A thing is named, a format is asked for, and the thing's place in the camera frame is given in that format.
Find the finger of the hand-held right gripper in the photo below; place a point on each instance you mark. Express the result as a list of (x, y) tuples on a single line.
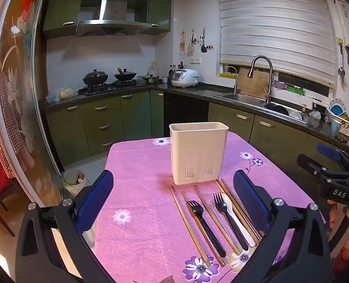
[(307, 163), (328, 151)]

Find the floral glass sliding door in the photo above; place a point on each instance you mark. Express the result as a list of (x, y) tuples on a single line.
[(18, 94)]

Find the soap dispenser bottle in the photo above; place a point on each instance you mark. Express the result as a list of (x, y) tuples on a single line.
[(304, 113)]

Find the white rice cooker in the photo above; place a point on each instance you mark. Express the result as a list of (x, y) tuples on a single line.
[(184, 78)]

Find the black gas stove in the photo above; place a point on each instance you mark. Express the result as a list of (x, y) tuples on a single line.
[(112, 87)]

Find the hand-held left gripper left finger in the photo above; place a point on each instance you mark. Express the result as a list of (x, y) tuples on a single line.
[(96, 200)]

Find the white window blind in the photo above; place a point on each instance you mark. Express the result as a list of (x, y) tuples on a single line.
[(274, 29)]

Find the green planter box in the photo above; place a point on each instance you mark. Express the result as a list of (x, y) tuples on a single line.
[(295, 90)]

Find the black built-in dishwasher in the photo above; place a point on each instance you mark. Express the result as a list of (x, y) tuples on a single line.
[(186, 115)]

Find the blue cup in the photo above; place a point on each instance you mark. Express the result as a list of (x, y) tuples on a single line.
[(335, 127)]

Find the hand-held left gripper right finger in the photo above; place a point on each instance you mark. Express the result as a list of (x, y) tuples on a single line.
[(248, 197)]

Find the plastic bag with food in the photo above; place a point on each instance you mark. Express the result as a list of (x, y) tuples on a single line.
[(65, 93)]

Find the black pan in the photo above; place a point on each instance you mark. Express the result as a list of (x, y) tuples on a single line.
[(276, 109)]

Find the black hanging spatula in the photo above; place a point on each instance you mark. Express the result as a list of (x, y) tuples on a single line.
[(203, 48)]

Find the beige hanging spatula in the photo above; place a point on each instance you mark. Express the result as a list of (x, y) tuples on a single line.
[(190, 50)]

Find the pink hanging utensil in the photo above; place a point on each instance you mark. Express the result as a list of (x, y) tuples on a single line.
[(182, 42)]

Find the floor bin with scraps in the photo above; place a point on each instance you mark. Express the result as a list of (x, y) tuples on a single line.
[(74, 179)]

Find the black plastic fork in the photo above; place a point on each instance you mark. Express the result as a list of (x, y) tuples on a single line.
[(236, 230), (213, 238)]

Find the wooden cutting board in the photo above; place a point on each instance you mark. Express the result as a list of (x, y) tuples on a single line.
[(255, 85)]

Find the steel range hood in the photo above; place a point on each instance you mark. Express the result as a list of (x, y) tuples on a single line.
[(112, 8)]

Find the yellow oil bottle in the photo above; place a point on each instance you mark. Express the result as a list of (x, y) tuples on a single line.
[(153, 69)]

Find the dark stone countertop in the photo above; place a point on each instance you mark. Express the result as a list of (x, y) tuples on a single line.
[(204, 90)]

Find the white bowl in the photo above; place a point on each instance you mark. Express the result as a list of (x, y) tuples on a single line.
[(295, 115)]

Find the black wok with lid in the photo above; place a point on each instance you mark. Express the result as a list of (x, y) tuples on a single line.
[(95, 78)]

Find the green base cabinets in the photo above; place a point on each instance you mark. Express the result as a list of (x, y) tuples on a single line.
[(103, 123)]

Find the white wall socket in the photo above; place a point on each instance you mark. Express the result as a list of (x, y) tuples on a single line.
[(196, 60)]

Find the tall steel faucet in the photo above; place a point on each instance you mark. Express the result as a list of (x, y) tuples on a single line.
[(269, 73)]

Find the white plastic spoon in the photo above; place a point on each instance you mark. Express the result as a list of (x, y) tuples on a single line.
[(229, 205)]

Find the small steel pot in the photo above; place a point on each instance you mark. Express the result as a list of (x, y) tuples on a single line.
[(151, 79)]

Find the dish rack with plates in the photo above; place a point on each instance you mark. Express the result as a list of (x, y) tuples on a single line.
[(342, 112)]

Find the yellow green dish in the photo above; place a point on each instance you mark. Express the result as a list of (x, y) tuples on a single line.
[(227, 75)]

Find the green upper cabinet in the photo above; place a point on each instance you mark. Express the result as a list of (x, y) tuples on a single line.
[(62, 8)]

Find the row of dark sauce bottles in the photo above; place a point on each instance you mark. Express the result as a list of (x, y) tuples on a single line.
[(174, 70)]

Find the wooden chair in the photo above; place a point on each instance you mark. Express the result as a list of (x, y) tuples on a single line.
[(0, 203)]

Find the white plastic utensil holder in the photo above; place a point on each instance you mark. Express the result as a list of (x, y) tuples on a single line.
[(198, 153)]

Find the steel sink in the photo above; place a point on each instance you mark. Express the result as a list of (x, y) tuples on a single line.
[(239, 98)]

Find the small steel faucet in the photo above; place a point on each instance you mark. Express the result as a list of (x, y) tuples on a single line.
[(236, 82)]

